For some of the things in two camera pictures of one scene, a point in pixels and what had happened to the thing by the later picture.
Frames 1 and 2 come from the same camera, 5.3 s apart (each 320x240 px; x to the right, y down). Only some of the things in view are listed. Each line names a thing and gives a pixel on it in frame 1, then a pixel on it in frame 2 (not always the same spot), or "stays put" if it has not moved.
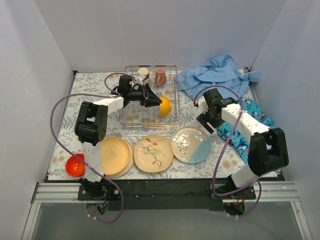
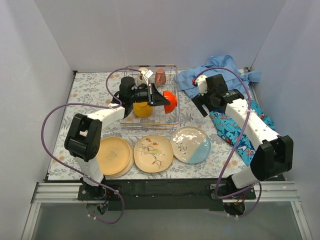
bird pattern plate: [152, 153] stays put
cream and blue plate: [190, 144] stays put
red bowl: [75, 164] -> [170, 108]
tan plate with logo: [117, 155] stays put
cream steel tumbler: [144, 71] stays put
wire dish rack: [163, 80] stays put
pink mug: [160, 77] stays put
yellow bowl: [165, 107] -> [142, 109]
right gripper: [205, 120] -> [200, 103]
